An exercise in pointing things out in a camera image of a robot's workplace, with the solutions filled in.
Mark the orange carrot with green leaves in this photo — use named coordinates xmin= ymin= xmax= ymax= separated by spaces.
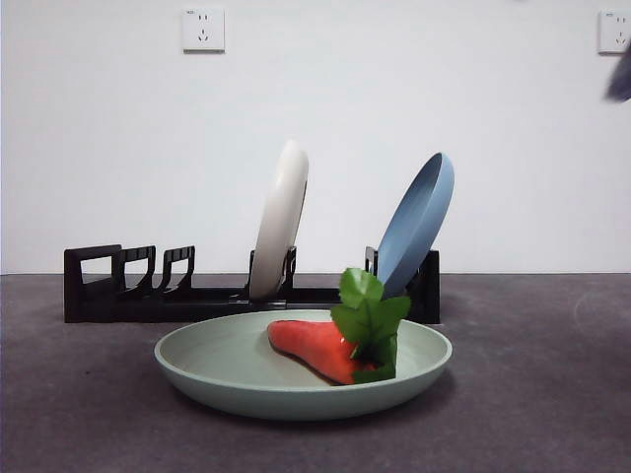
xmin=266 ymin=267 xmax=413 ymax=387

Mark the green plate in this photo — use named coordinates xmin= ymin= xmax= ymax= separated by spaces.
xmin=153 ymin=308 xmax=454 ymax=422

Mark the blue plate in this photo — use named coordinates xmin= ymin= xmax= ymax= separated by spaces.
xmin=376 ymin=152 xmax=456 ymax=300

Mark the white plate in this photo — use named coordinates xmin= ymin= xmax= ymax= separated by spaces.
xmin=248 ymin=139 xmax=311 ymax=301

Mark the black plate rack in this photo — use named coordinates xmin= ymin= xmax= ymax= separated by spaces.
xmin=63 ymin=244 xmax=441 ymax=325

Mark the white wall socket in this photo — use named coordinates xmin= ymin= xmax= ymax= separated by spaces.
xmin=182 ymin=8 xmax=226 ymax=55
xmin=596 ymin=10 xmax=631 ymax=55

